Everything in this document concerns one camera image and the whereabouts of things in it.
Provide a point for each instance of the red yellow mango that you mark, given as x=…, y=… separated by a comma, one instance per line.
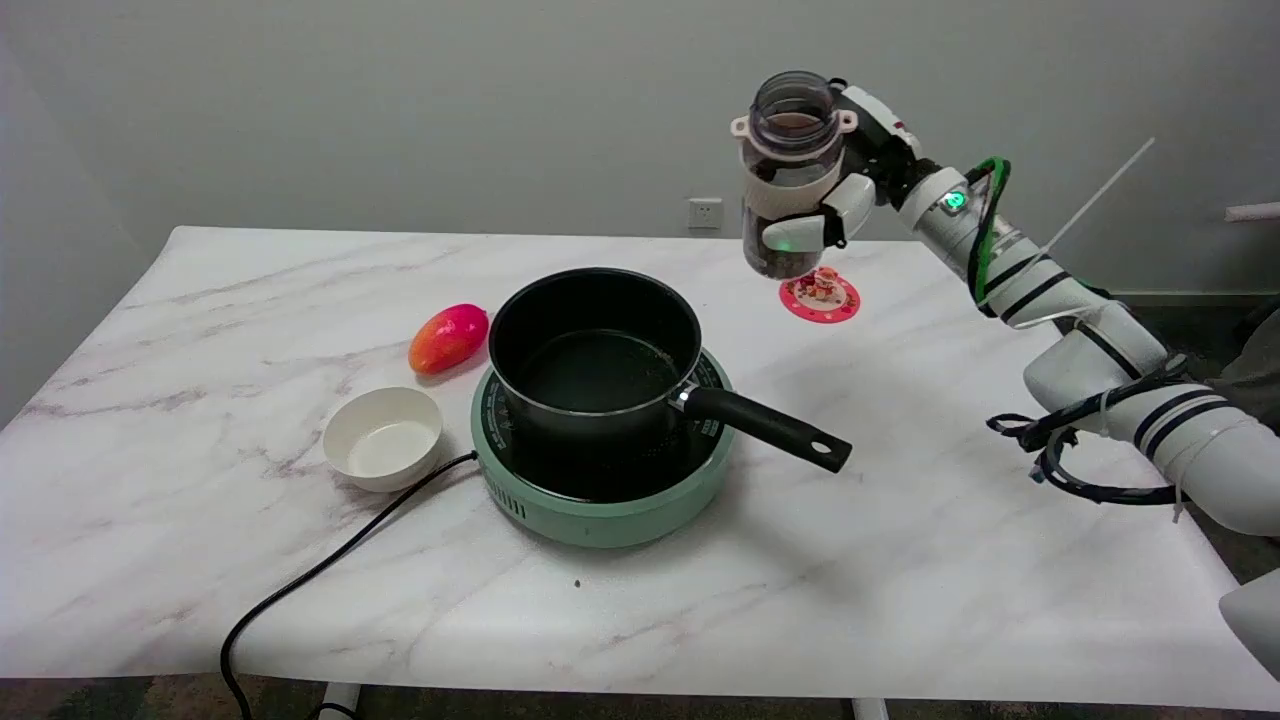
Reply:
x=448, y=338

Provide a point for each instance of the white wall socket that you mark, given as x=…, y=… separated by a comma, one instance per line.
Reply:
x=705, y=213

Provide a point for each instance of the green induction cooker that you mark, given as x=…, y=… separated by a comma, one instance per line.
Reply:
x=600, y=500

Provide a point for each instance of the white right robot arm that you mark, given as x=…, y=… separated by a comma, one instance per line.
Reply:
x=1100, y=350

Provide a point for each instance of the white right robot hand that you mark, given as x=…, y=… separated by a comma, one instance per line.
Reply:
x=860, y=190

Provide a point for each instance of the white bowl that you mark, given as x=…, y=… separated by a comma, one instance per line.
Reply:
x=383, y=438

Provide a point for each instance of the white table leg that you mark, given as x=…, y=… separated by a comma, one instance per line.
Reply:
x=869, y=708
x=338, y=700

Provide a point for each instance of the clear bottle with brown contents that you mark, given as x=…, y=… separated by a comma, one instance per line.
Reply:
x=790, y=150

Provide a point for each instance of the white wall pipe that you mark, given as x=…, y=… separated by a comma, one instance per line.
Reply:
x=1253, y=211

